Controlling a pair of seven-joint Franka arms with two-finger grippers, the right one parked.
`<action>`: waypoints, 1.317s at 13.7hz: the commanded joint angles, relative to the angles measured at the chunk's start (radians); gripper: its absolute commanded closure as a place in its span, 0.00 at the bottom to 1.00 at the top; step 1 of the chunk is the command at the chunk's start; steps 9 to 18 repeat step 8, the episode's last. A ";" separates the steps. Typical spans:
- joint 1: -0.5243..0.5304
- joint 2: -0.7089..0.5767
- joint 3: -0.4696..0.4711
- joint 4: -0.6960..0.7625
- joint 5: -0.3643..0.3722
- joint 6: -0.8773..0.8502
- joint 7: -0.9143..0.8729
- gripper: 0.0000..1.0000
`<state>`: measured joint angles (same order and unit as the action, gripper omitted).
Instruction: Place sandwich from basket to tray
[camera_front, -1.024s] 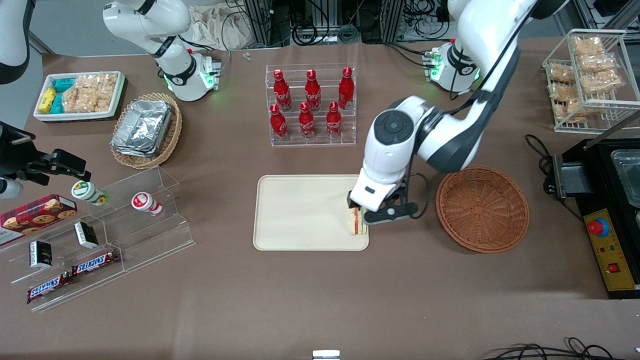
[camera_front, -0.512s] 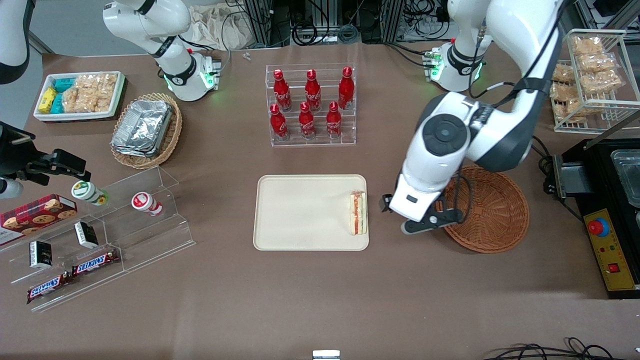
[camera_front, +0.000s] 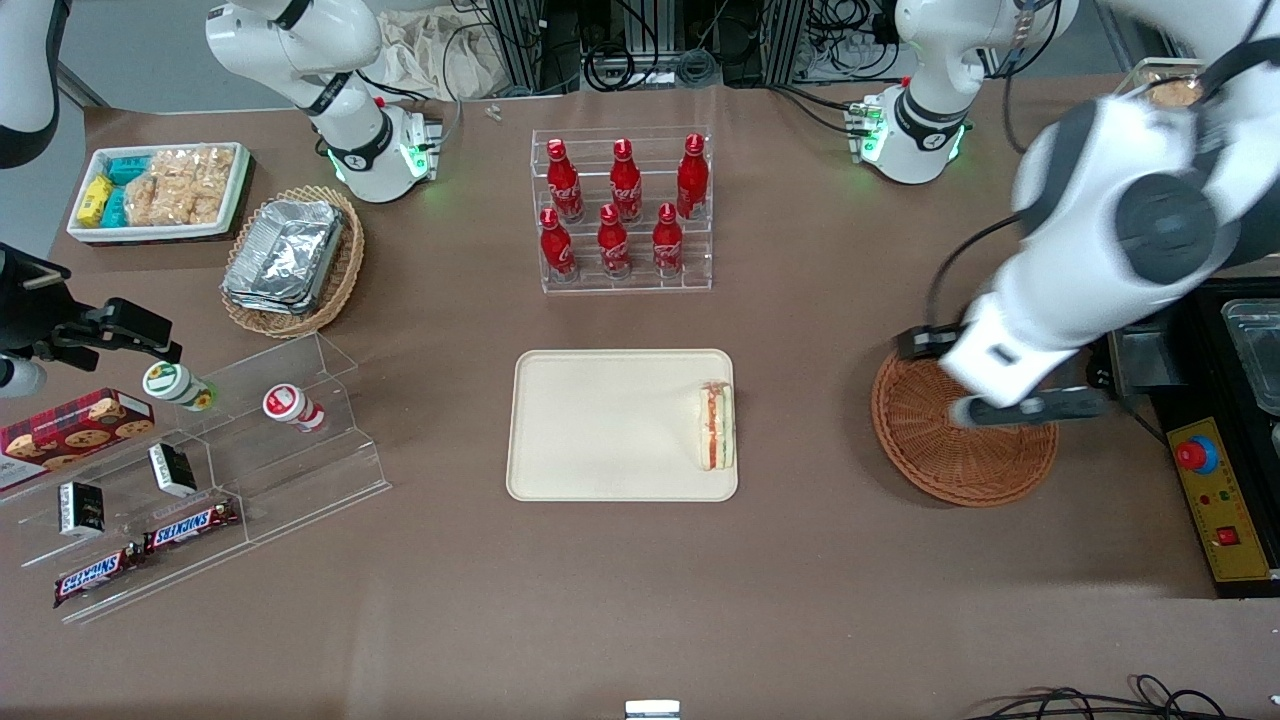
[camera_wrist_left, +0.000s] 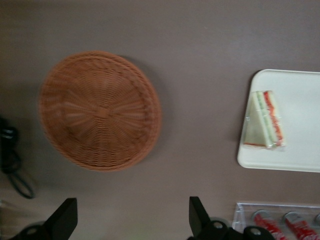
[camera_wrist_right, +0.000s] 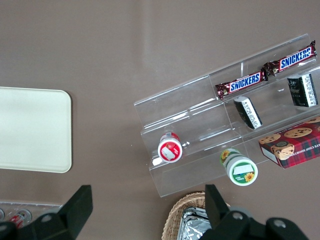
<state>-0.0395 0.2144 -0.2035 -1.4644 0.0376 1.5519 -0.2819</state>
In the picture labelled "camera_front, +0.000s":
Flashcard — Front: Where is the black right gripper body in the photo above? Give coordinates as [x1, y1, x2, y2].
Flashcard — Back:
[0, 243, 77, 360]

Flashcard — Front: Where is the plastic-wrapped sandwich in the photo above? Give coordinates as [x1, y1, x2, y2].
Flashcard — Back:
[698, 382, 736, 471]

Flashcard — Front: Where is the round brown wicker basket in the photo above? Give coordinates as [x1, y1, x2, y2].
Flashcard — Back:
[871, 350, 1059, 508]

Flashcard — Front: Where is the light oval wicker basket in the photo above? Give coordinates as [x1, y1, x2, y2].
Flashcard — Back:
[220, 185, 366, 339]

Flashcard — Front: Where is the beige rectangular tray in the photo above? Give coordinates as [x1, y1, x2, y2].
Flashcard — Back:
[506, 349, 739, 502]

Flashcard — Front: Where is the green label yogurt cup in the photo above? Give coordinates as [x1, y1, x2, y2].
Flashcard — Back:
[142, 362, 216, 412]

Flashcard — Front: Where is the white snack bin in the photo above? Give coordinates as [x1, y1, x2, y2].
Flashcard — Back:
[67, 142, 251, 244]

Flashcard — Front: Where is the red cookie box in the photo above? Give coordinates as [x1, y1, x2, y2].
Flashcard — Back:
[0, 388, 156, 491]

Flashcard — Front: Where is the yellow snack pack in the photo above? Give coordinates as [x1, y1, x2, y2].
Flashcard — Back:
[77, 174, 114, 227]

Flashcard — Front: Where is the aluminium foil container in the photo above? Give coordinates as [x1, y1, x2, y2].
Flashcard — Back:
[227, 198, 347, 303]
[222, 275, 326, 317]

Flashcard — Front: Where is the rice cracker bag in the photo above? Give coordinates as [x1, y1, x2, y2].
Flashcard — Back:
[124, 146, 237, 227]

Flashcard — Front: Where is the small black box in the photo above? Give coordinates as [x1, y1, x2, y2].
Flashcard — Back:
[148, 443, 198, 498]
[58, 481, 107, 539]

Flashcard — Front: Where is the red label yogurt cup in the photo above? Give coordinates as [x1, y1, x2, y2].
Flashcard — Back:
[263, 385, 327, 433]

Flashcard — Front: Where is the black appliance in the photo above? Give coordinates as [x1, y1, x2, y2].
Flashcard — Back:
[1090, 275, 1280, 601]

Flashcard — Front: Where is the Snickers chocolate bar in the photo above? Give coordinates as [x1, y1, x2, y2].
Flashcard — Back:
[53, 545, 141, 609]
[143, 498, 241, 554]

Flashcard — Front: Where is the clear acrylic step shelf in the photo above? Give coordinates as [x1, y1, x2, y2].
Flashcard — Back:
[0, 333, 393, 626]

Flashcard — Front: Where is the clear plastic container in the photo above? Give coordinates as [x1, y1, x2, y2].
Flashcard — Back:
[1222, 300, 1280, 416]

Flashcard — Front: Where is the clear acrylic bottle rack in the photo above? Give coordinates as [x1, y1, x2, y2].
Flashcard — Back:
[530, 127, 714, 294]

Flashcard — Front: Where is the yellow emergency stop box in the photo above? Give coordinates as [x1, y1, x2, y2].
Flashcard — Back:
[1167, 417, 1276, 583]

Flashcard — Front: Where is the red cola bottle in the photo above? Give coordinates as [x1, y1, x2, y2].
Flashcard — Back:
[597, 203, 633, 279]
[610, 138, 644, 223]
[546, 138, 585, 223]
[652, 203, 685, 278]
[676, 133, 710, 221]
[540, 207, 578, 282]

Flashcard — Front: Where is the container with brown food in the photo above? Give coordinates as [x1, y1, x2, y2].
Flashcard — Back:
[1140, 58, 1207, 109]

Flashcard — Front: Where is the white cloth bag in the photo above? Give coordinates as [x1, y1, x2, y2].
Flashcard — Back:
[375, 8, 501, 101]

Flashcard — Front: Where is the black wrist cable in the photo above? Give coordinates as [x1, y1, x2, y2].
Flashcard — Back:
[925, 213, 1023, 331]

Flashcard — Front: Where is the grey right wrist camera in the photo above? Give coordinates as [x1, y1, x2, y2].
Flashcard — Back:
[0, 357, 47, 400]

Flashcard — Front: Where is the black table cable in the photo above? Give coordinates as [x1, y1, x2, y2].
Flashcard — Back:
[768, 83, 865, 137]

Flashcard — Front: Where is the black floor cable bundle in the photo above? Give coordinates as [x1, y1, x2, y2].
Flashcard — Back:
[965, 675, 1280, 720]

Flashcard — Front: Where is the aluminium frame rack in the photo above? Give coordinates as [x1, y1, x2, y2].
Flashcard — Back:
[480, 0, 813, 93]

